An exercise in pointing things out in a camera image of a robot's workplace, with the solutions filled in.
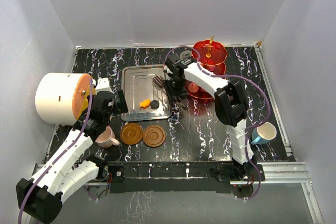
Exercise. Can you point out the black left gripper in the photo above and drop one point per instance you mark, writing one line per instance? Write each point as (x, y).
(121, 106)

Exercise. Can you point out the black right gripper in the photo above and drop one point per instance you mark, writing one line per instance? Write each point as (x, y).
(181, 94)

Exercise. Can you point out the pink roll cake top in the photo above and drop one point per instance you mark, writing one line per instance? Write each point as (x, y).
(193, 87)

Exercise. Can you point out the orange fish shaped pastry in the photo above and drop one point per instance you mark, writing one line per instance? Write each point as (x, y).
(145, 104)

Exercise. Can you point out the silver metal serving tongs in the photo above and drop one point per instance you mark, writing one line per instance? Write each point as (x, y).
(181, 103)

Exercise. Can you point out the brown wooden coaster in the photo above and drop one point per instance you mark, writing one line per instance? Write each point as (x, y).
(131, 134)
(154, 136)

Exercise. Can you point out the dark chocolate cookie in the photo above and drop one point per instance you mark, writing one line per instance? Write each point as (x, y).
(154, 104)

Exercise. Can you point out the pink ceramic cup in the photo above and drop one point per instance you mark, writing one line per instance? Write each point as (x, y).
(107, 138)

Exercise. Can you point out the red three-tier cake stand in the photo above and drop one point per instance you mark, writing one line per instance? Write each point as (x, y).
(213, 55)

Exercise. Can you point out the brown chocolate layered cake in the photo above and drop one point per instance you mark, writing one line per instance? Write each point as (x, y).
(158, 82)

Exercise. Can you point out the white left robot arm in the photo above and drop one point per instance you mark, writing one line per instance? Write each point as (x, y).
(42, 196)

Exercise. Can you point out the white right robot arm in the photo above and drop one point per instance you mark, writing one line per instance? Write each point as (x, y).
(230, 105)

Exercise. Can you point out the clear tape roll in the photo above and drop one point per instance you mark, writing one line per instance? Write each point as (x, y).
(185, 54)

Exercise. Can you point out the silver metal tray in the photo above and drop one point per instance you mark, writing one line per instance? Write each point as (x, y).
(138, 86)

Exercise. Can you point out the white cylindrical drum container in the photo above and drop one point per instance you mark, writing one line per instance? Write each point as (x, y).
(61, 97)

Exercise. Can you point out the blue ceramic cup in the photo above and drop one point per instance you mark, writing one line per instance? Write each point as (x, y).
(263, 134)

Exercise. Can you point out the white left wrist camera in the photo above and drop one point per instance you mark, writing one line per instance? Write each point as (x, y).
(103, 84)

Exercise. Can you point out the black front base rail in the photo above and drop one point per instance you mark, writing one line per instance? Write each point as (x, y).
(221, 177)

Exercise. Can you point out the aluminium frame rail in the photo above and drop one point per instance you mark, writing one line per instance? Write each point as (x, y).
(287, 172)

